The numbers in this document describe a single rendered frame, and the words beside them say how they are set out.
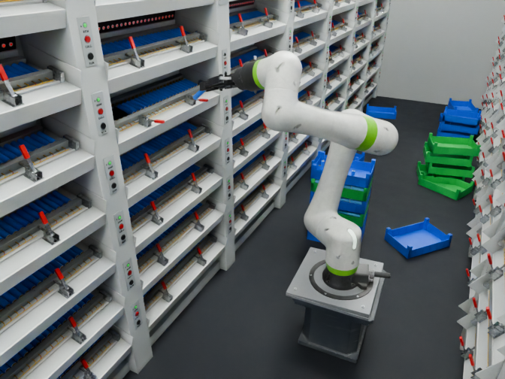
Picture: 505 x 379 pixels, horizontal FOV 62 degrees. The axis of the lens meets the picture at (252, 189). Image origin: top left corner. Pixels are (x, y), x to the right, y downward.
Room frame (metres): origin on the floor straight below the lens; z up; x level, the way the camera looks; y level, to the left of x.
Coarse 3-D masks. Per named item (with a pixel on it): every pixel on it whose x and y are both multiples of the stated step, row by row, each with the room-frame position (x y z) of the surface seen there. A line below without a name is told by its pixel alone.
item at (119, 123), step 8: (192, 88) 1.66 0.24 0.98; (176, 96) 1.55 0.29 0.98; (160, 104) 1.46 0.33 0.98; (168, 104) 1.50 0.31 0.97; (176, 104) 1.52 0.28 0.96; (136, 112) 1.36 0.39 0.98; (144, 112) 1.38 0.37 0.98; (152, 112) 1.41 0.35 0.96; (160, 112) 1.43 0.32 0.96; (120, 120) 1.29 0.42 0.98; (128, 120) 1.30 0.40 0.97
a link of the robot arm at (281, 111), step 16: (272, 96) 1.19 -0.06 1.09; (288, 96) 1.18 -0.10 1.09; (272, 112) 1.16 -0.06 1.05; (288, 112) 1.16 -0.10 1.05; (304, 112) 1.20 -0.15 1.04; (320, 112) 1.24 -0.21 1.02; (336, 112) 1.29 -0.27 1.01; (272, 128) 1.17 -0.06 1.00; (288, 128) 1.17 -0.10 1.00; (304, 128) 1.19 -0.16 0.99; (320, 128) 1.22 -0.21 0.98; (336, 128) 1.24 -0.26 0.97; (352, 128) 1.26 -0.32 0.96; (352, 144) 1.28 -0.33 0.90
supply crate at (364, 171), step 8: (320, 160) 2.17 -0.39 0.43; (312, 168) 2.01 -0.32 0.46; (352, 168) 2.12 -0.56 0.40; (360, 168) 2.11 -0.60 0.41; (368, 168) 2.09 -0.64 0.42; (312, 176) 2.01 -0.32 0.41; (320, 176) 1.99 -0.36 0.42; (352, 176) 1.93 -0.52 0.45; (360, 176) 2.03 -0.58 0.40; (368, 176) 1.90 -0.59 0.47; (352, 184) 1.93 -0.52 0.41; (360, 184) 1.91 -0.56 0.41; (368, 184) 1.90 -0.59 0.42
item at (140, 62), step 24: (120, 24) 1.50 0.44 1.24; (144, 24) 1.62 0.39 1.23; (168, 24) 1.74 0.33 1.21; (192, 24) 1.77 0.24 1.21; (120, 48) 1.40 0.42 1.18; (144, 48) 1.44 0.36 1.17; (168, 48) 1.53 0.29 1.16; (192, 48) 1.58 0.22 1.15; (216, 48) 1.72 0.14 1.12; (120, 72) 1.26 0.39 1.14; (144, 72) 1.33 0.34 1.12; (168, 72) 1.45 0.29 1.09
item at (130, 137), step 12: (192, 72) 1.78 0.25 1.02; (144, 84) 1.58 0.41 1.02; (204, 96) 1.67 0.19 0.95; (216, 96) 1.71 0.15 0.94; (180, 108) 1.52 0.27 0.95; (192, 108) 1.55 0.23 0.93; (204, 108) 1.64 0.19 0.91; (168, 120) 1.41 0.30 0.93; (180, 120) 1.49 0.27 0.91; (120, 132) 1.26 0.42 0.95; (132, 132) 1.27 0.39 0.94; (144, 132) 1.30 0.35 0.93; (156, 132) 1.36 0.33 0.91; (120, 144) 1.20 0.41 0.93; (132, 144) 1.25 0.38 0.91
